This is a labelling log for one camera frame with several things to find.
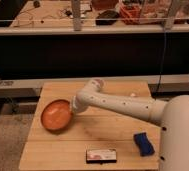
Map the blue sponge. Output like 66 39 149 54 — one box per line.
133 132 155 157

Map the black rectangular box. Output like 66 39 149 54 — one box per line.
86 149 117 164

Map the black cloth on bench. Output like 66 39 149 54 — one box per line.
95 10 119 25

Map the metal vertical post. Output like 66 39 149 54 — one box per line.
71 0 81 31

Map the orange ceramic bowl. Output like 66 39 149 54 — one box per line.
41 99 72 131

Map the black hanging cable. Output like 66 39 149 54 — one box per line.
154 19 168 95

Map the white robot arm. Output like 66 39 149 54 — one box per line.
71 79 189 171

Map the orange basket on bench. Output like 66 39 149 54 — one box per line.
119 4 140 25

